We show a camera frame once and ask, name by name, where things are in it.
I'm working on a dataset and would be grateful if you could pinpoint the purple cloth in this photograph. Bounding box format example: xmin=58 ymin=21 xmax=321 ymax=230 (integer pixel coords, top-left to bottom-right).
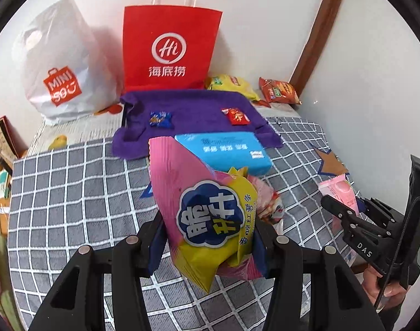
xmin=112 ymin=89 xmax=283 ymax=161

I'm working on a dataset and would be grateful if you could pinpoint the pink snack packet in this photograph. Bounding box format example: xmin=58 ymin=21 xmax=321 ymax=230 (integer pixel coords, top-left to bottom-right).
xmin=317 ymin=174 xmax=360 ymax=221

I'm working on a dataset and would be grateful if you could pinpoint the white illustrated snack packet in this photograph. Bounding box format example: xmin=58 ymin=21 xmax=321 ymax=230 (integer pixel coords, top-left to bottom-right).
xmin=248 ymin=176 xmax=286 ymax=236

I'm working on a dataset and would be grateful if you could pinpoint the brown wooden door frame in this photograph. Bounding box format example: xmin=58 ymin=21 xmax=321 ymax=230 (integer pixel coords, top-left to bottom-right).
xmin=288 ymin=0 xmax=348 ymax=94

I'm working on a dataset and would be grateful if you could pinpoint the blue tissue pack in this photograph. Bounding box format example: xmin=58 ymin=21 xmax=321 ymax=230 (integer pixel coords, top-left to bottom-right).
xmin=174 ymin=132 xmax=274 ymax=176

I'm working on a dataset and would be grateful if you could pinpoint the person's right hand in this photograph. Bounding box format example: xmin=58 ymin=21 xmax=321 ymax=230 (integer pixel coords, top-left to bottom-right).
xmin=363 ymin=262 xmax=408 ymax=313

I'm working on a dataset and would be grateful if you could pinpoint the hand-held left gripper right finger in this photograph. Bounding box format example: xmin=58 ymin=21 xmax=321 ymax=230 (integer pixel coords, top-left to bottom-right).
xmin=253 ymin=219 xmax=386 ymax=331

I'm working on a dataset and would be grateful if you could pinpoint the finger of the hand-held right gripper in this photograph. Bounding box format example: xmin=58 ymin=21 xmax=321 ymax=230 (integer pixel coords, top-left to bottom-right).
xmin=360 ymin=197 xmax=403 ymax=230
xmin=321 ymin=195 xmax=364 ymax=228

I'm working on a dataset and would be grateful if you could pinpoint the red paper bag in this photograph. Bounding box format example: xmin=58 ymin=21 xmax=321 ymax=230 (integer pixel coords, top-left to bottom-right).
xmin=122 ymin=0 xmax=223 ymax=93

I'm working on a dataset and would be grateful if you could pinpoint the red chip bag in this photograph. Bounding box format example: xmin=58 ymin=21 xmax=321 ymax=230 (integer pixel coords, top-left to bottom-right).
xmin=258 ymin=77 xmax=302 ymax=105

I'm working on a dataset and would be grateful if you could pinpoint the red wrapped candy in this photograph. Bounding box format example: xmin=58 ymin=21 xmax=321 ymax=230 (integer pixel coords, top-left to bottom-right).
xmin=221 ymin=107 xmax=250 ymax=125

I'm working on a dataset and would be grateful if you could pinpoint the pink and yellow snack bag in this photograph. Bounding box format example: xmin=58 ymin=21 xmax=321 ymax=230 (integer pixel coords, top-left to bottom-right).
xmin=148 ymin=136 xmax=266 ymax=295

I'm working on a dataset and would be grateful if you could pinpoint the white plastic shopping bag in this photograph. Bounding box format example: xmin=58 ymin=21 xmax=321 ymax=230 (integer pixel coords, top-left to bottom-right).
xmin=12 ymin=0 xmax=122 ymax=126

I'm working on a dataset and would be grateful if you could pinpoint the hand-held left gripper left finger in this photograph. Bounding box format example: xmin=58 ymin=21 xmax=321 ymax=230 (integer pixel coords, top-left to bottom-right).
xmin=29 ymin=210 xmax=169 ymax=331

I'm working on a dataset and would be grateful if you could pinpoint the blue wrapped candy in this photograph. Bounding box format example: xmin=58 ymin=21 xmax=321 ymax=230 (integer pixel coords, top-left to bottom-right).
xmin=148 ymin=111 xmax=174 ymax=127

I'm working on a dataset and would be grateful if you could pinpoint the cardboard box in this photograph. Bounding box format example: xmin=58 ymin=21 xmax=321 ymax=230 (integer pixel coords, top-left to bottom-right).
xmin=0 ymin=169 xmax=15 ymax=237

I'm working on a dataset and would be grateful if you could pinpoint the grey checked blanket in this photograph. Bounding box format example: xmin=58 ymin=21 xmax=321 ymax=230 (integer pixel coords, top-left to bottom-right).
xmin=6 ymin=115 xmax=369 ymax=331

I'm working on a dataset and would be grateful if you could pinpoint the yellow chip bag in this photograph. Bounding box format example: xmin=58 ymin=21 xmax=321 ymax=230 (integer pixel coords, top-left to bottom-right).
xmin=205 ymin=73 xmax=262 ymax=102

